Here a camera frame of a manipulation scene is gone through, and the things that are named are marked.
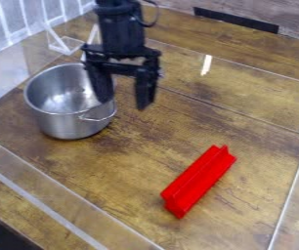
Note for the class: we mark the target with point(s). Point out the black strip on table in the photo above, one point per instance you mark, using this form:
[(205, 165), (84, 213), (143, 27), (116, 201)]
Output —
[(219, 16)]

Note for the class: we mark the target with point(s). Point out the clear acrylic stand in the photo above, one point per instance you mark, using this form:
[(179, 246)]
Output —
[(67, 45)]

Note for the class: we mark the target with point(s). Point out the clear acrylic front panel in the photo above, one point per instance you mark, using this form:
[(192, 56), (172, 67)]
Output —
[(101, 231)]

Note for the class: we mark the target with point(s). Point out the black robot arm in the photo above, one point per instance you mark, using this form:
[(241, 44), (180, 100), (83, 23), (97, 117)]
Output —
[(123, 53)]

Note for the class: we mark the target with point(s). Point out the red rectangular block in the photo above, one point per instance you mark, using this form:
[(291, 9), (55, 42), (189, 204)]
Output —
[(196, 180)]

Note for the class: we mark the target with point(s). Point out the silver metal pot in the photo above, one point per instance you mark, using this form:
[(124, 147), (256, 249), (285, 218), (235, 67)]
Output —
[(64, 103)]

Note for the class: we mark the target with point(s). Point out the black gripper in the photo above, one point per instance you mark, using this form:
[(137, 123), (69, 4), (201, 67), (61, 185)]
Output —
[(123, 54)]

